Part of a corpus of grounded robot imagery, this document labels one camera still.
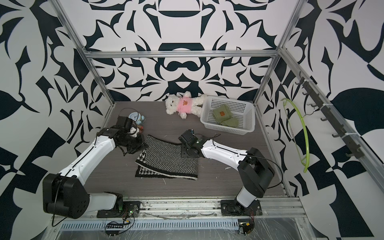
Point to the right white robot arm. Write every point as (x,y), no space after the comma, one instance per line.
(255,171)

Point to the small blue alarm clock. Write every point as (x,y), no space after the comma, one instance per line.
(138,118)

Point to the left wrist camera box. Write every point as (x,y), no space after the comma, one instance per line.
(124,123)

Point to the green plastic hanger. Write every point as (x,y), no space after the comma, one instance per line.
(305,160)

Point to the white teddy bear pink shirt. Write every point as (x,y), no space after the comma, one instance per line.
(185,105)

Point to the white slotted cable duct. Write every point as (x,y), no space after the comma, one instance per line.
(198,224)

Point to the green knitted scarf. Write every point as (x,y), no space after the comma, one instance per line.
(232,122)
(222,113)

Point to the houndstooth black white garment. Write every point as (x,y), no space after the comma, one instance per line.
(163,159)

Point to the aluminium frame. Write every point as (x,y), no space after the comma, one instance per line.
(254,51)

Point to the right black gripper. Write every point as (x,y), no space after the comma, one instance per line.
(182,151)

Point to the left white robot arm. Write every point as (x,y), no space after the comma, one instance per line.
(64,194)

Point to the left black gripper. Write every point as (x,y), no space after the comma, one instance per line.
(142,146)

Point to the white plastic basket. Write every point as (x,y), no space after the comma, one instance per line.
(244,111)

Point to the black wall hook rail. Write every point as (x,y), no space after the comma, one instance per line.
(331,115)

